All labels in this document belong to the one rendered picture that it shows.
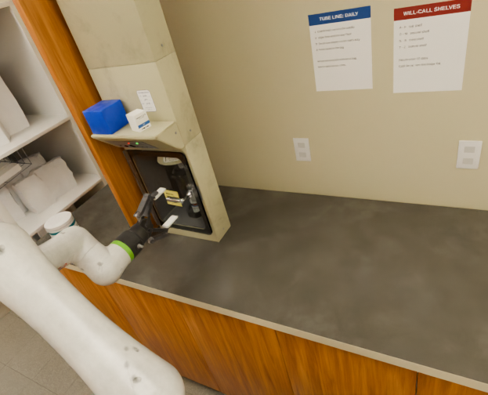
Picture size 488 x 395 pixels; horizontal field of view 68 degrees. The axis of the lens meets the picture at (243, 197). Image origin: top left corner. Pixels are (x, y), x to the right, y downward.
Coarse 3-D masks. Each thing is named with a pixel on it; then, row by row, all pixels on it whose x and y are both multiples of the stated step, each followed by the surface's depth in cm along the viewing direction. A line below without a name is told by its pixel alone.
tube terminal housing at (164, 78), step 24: (96, 72) 128; (120, 72) 123; (144, 72) 118; (168, 72) 120; (120, 96) 130; (168, 96) 121; (168, 120) 126; (192, 120) 133; (192, 144) 134; (192, 168) 136; (216, 192) 151; (216, 216) 153; (216, 240) 157
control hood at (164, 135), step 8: (128, 128) 130; (152, 128) 124; (160, 128) 123; (168, 128) 122; (176, 128) 126; (96, 136) 131; (104, 136) 129; (112, 136) 127; (120, 136) 126; (128, 136) 124; (136, 136) 122; (144, 136) 120; (152, 136) 118; (160, 136) 119; (168, 136) 123; (176, 136) 126; (112, 144) 140; (152, 144) 128; (160, 144) 125; (168, 144) 123; (176, 144) 126
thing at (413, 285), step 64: (256, 192) 181; (192, 256) 153; (256, 256) 144; (320, 256) 137; (384, 256) 130; (448, 256) 123; (256, 320) 122; (320, 320) 115; (384, 320) 110; (448, 320) 105
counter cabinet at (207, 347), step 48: (96, 288) 180; (144, 336) 190; (192, 336) 162; (240, 336) 141; (288, 336) 125; (240, 384) 170; (288, 384) 147; (336, 384) 130; (384, 384) 116; (432, 384) 105
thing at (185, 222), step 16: (144, 160) 144; (160, 160) 139; (176, 160) 135; (144, 176) 150; (160, 176) 145; (176, 176) 141; (192, 176) 137; (192, 192) 142; (160, 208) 159; (176, 208) 154; (192, 208) 148; (176, 224) 161; (192, 224) 155; (208, 224) 150
